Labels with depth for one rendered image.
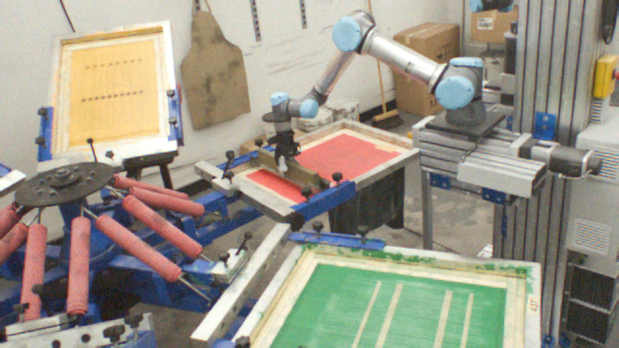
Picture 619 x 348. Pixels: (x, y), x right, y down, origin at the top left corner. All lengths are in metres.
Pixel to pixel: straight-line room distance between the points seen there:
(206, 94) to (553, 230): 2.85
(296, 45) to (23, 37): 2.10
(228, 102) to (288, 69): 0.68
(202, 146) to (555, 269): 2.95
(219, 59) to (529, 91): 2.75
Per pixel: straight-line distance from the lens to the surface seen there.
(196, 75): 4.25
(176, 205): 2.03
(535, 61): 2.08
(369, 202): 2.46
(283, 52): 4.73
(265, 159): 2.45
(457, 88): 1.86
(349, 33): 1.92
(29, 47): 3.90
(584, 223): 2.20
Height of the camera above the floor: 2.04
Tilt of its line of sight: 26 degrees down
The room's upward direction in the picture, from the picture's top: 6 degrees counter-clockwise
